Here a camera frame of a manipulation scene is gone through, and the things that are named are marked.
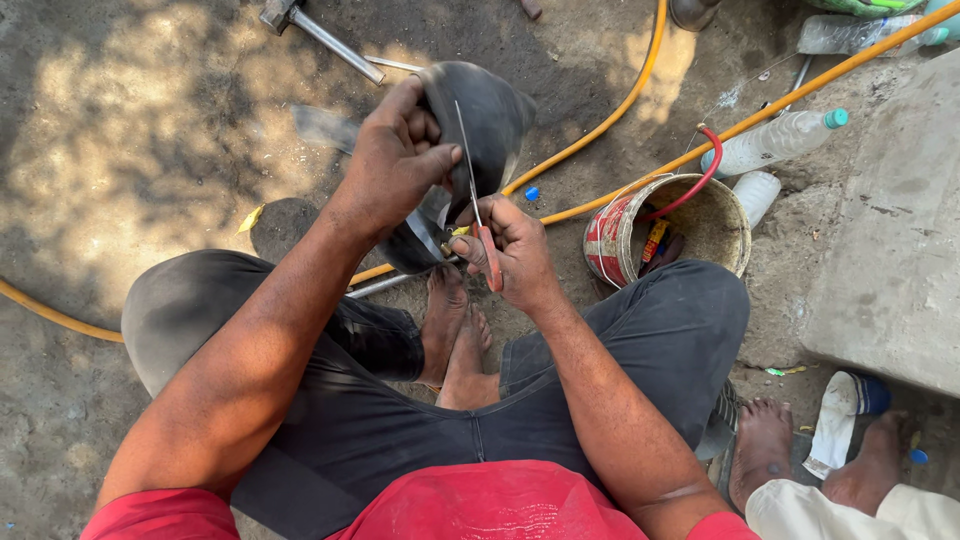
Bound person's left hand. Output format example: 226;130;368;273
341;75;465;238

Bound person's right hand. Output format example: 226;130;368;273
448;193;562;313

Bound red handled scissors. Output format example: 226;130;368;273
453;99;505;294

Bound black rubber tube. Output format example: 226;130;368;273
375;61;538;276

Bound red and white bucket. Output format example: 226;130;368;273
582;173;753;291

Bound person's left foot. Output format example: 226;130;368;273
414;262;471;389

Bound thin metal rod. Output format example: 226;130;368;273
363;54;426;75

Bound person's right foot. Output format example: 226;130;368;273
435;303;503;412

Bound grey metal pipe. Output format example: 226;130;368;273
345;255;460;300

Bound metal sledgehammer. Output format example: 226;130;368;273
258;0;387;87

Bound yellow glue tube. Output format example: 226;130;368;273
641;219;672;264

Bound person's grey trousers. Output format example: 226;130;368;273
120;249;752;540

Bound white plastic bottle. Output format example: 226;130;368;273
731;171;783;231

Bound person's red shirt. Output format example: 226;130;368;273
79;459;762;540

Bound dark striped sandal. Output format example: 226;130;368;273
693;378;745;463

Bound clear bottle with green cap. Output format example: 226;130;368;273
699;108;851;180

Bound dark metal cylinder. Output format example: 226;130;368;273
669;0;723;33

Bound short metal bar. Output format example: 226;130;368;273
761;54;814;117

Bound grey concrete slab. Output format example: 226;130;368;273
798;48;960;399

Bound crumpled clear plastic bottle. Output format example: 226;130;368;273
796;13;951;58

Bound curved yellow hose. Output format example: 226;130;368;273
501;0;669;198

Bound red thin hose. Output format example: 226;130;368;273
637;123;725;225

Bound long yellow hose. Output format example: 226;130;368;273
0;0;960;345

